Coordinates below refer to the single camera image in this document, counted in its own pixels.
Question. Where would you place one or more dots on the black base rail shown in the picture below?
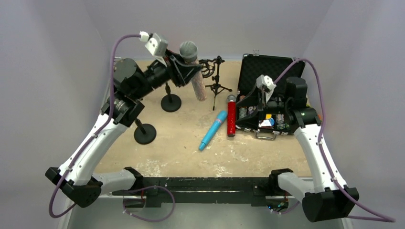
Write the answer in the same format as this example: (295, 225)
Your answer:
(255, 191)

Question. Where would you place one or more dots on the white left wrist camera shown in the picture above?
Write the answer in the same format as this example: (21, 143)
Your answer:
(156, 45)

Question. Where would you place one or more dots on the blue toy microphone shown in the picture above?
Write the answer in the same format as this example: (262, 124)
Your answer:
(213, 129)

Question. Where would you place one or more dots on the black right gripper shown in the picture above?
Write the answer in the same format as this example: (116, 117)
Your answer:
(264, 103)

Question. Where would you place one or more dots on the black tripod shock mount stand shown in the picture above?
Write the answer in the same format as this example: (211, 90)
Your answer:
(211, 68)

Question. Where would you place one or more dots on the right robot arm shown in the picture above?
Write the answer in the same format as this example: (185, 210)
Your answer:
(328, 197)

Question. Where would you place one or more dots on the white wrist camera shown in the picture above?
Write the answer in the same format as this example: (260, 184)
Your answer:
(156, 45)
(266, 86)

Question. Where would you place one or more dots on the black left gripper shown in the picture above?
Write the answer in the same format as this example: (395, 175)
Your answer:
(176, 69)

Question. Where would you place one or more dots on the red glitter microphone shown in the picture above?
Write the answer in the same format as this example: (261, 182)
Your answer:
(231, 119)

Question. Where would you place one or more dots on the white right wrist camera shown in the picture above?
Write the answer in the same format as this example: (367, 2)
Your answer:
(266, 86)

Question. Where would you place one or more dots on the black poker chip case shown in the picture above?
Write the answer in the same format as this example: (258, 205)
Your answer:
(279, 69)

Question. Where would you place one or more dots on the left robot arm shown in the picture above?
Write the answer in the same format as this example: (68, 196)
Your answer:
(131, 84)

